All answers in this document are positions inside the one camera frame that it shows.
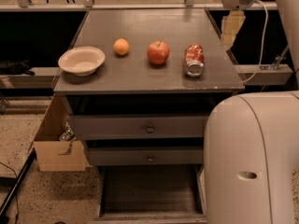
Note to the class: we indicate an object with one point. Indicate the grey drawer cabinet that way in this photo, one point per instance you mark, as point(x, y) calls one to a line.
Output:
point(131, 85)

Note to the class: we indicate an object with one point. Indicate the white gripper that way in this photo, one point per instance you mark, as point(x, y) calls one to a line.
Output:
point(232, 23)

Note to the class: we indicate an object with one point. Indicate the red coke can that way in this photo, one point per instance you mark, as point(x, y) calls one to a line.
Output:
point(194, 60)

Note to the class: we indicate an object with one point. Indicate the middle grey drawer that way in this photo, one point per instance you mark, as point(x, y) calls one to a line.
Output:
point(144, 156)

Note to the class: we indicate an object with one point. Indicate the orange fruit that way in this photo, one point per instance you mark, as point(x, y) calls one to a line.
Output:
point(121, 46)

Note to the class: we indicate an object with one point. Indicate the top grey drawer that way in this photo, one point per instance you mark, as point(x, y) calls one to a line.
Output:
point(137, 127)

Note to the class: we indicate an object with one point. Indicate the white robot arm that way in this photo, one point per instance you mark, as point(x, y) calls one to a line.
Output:
point(251, 149)

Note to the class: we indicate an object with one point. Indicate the white bowl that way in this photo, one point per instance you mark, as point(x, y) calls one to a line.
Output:
point(81, 61)

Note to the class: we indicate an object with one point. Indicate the black pole on floor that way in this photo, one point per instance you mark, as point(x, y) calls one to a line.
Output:
point(14, 183)

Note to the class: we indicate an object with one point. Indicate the open bottom grey drawer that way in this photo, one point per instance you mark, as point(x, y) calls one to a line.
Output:
point(151, 194)

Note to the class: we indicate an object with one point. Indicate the red apple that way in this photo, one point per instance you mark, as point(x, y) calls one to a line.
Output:
point(158, 52)

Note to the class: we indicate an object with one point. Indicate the cardboard box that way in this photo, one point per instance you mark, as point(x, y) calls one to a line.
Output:
point(54, 151)

